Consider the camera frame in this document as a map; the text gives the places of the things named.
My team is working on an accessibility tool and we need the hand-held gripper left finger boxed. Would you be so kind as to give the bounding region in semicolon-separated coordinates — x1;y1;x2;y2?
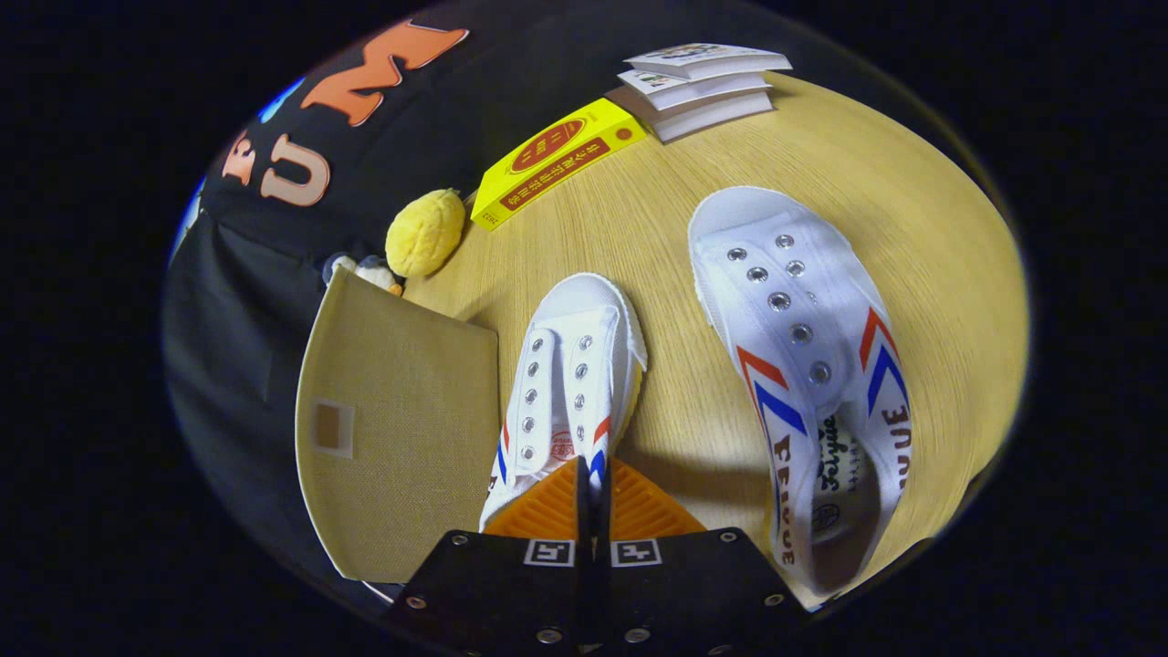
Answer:
388;456;592;657

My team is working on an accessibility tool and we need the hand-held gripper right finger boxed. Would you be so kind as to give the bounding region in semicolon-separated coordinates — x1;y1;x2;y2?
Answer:
598;456;813;656

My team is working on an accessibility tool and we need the beige fabric storage box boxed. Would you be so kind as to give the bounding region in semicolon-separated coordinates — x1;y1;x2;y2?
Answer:
295;267;501;585

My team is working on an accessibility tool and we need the white canvas shoe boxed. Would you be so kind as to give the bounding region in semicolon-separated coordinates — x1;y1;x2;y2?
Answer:
687;186;913;599
479;272;649;532

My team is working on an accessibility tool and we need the penguin plush toy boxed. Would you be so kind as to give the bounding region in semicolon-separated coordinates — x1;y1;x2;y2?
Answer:
321;254;404;297

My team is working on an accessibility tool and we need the yellow round plush toy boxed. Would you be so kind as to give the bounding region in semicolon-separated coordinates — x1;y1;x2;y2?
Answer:
385;189;466;278

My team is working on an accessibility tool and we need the yellow book with red circle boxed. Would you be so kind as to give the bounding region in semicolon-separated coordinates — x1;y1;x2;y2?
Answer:
471;98;647;232

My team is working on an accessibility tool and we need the illustrated white book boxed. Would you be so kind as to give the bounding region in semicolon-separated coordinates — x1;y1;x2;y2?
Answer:
624;43;793;81
618;68;773;112

